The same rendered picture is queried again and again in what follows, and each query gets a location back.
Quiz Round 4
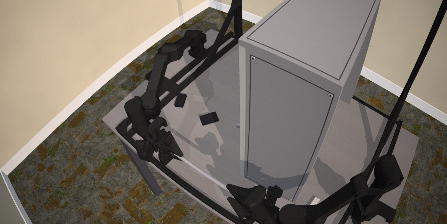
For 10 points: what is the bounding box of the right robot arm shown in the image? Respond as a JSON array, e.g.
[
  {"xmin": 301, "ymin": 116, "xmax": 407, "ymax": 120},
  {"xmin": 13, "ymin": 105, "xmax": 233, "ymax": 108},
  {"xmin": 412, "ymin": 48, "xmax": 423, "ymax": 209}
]
[{"xmin": 124, "ymin": 30, "xmax": 207, "ymax": 162}]

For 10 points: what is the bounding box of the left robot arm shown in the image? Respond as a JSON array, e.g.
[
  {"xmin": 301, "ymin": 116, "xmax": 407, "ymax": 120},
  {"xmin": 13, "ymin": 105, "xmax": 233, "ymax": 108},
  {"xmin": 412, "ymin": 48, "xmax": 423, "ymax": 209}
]
[{"xmin": 261, "ymin": 154, "xmax": 404, "ymax": 224}]

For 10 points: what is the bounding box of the beige rectangular block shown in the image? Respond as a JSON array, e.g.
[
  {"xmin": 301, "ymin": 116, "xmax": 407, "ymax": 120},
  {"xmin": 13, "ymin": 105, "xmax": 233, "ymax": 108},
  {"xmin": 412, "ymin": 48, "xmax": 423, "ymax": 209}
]
[{"xmin": 310, "ymin": 197, "xmax": 320, "ymax": 205}]

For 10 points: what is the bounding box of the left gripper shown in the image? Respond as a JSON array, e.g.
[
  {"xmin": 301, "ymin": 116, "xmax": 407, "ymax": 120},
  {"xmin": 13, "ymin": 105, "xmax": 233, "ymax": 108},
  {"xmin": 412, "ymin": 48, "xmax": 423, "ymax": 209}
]
[{"xmin": 226, "ymin": 184, "xmax": 280, "ymax": 224}]

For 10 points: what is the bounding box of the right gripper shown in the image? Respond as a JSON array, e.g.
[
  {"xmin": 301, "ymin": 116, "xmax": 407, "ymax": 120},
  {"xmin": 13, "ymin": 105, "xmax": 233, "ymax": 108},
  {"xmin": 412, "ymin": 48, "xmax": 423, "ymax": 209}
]
[{"xmin": 140, "ymin": 117, "xmax": 183, "ymax": 165}]

